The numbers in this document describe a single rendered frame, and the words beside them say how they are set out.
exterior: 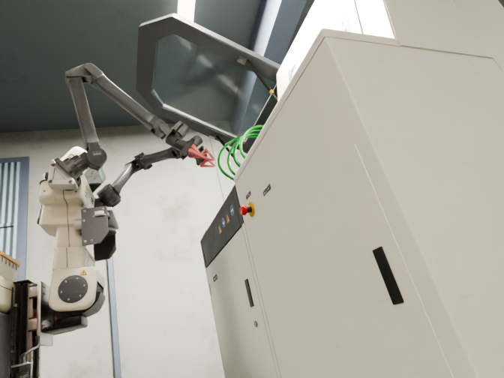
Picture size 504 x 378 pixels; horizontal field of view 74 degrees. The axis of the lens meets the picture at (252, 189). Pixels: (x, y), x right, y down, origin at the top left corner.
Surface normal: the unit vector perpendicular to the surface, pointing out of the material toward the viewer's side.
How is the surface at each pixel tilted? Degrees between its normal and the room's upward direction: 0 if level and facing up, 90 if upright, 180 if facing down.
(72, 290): 90
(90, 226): 90
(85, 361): 90
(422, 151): 90
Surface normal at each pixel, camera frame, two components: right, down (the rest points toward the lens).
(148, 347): 0.22, -0.44
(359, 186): -0.92, 0.07
